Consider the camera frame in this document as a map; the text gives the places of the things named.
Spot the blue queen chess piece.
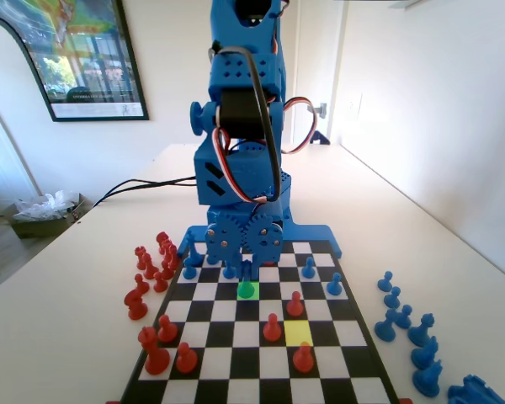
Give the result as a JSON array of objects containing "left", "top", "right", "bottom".
[{"left": 237, "top": 259, "right": 256, "bottom": 300}]

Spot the blue king piece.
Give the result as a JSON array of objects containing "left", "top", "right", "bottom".
[{"left": 184, "top": 231, "right": 203, "bottom": 267}]

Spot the large red piece board edge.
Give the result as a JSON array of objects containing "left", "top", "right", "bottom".
[{"left": 137, "top": 326, "right": 171, "bottom": 376}]

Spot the blue knight chess piece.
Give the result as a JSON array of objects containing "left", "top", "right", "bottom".
[
  {"left": 412, "top": 359, "right": 444, "bottom": 398},
  {"left": 410, "top": 335, "right": 439, "bottom": 371}
]

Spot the blue plastic chess rook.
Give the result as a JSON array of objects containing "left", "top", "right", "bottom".
[{"left": 447, "top": 373, "right": 505, "bottom": 404}]

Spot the black white chessboard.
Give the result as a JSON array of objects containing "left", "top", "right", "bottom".
[{"left": 120, "top": 240, "right": 401, "bottom": 404}]

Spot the black framed poster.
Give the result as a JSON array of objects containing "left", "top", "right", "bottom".
[{"left": 0, "top": 0, "right": 151, "bottom": 124}]

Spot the cardboard box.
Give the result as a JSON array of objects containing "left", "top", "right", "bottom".
[{"left": 3, "top": 191, "right": 94, "bottom": 240}]

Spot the clear plastic wrap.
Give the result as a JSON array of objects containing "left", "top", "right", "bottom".
[{"left": 12, "top": 189, "right": 81, "bottom": 222}]

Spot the white red servo cable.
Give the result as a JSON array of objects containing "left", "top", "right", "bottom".
[
  {"left": 211, "top": 125, "right": 277, "bottom": 206},
  {"left": 281, "top": 96, "right": 320, "bottom": 156}
]

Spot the thin black cable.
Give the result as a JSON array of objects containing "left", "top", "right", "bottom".
[
  {"left": 91, "top": 179, "right": 198, "bottom": 210},
  {"left": 91, "top": 176, "right": 198, "bottom": 210}
]

